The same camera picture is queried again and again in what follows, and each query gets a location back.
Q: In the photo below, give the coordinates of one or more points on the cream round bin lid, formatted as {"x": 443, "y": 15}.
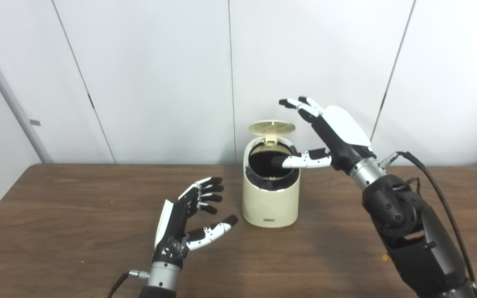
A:
{"x": 271, "y": 127}

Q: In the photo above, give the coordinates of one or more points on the small grey wall label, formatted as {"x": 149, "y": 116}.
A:
{"x": 35, "y": 123}

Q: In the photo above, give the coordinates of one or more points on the grey wall corner post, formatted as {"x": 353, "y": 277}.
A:
{"x": 15, "y": 99}

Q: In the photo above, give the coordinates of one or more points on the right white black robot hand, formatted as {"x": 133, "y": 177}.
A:
{"x": 342, "y": 132}

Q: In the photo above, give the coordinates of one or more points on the black bin liner bag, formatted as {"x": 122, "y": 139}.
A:
{"x": 263, "y": 165}

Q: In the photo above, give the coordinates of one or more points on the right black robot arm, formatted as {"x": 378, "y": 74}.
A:
{"x": 412, "y": 236}

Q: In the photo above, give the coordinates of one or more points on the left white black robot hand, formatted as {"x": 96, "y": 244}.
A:
{"x": 176, "y": 227}

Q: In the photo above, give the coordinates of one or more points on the black panel seam clip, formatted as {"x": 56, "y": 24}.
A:
{"x": 91, "y": 101}

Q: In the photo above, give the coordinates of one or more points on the cream-colored bin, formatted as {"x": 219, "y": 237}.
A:
{"x": 269, "y": 207}

